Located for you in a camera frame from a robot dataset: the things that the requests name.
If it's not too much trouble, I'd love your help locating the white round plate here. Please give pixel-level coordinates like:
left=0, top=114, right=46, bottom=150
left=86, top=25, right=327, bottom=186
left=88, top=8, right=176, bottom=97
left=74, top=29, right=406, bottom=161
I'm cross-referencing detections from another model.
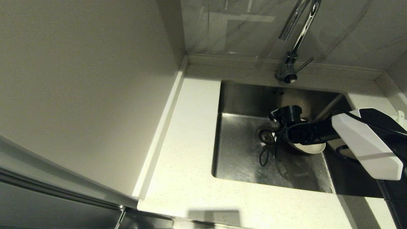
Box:
left=288, top=118, right=327, bottom=155

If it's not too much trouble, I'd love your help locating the white ceramic bowl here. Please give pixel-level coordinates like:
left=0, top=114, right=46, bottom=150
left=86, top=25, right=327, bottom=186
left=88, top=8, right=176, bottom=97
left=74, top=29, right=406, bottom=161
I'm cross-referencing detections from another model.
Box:
left=394, top=114, right=407, bottom=131

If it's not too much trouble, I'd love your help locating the stainless steel sink basin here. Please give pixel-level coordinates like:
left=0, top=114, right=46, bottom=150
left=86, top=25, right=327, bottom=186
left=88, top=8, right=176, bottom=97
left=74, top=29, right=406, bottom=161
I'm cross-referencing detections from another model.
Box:
left=211, top=80, right=385, bottom=198

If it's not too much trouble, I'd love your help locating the round metal drain strainer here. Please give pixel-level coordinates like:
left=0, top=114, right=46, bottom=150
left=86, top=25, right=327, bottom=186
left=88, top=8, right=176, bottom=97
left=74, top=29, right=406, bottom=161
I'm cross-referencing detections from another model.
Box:
left=255, top=126, right=278, bottom=147

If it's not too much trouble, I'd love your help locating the chrome gooseneck faucet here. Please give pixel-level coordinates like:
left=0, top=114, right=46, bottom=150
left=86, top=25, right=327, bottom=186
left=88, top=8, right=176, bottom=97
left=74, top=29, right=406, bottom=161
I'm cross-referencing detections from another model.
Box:
left=275, top=0, right=321, bottom=84

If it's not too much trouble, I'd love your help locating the stainless steel appliance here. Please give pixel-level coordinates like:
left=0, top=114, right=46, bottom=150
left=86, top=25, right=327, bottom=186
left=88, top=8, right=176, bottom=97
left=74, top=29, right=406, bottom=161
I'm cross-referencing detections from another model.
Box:
left=0, top=135, right=174, bottom=229

